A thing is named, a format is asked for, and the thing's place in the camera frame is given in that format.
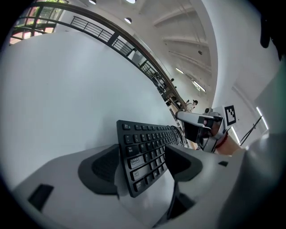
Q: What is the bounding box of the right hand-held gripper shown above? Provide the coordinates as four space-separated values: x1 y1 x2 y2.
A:
175 104 238 154

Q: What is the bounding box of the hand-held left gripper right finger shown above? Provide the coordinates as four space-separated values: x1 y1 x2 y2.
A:
160 145 244 229

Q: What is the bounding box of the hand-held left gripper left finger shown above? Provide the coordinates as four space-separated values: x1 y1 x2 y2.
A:
12 144 155 229

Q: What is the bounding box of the black keyboard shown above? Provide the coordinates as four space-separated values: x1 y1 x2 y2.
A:
116 120 187 199

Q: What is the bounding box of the person's right forearm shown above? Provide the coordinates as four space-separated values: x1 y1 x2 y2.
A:
214 134 245 157

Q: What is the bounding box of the white desk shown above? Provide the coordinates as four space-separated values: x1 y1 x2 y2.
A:
8 0 193 112

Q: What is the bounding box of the black metal balcony railing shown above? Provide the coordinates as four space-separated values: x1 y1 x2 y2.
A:
71 15 137 59

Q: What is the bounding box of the large glass window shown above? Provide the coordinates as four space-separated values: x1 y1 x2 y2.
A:
8 0 69 45

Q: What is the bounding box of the red bracelet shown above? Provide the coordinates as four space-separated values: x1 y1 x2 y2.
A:
215 131 230 149

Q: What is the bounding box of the black head camera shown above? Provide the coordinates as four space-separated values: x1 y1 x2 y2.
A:
260 13 272 49

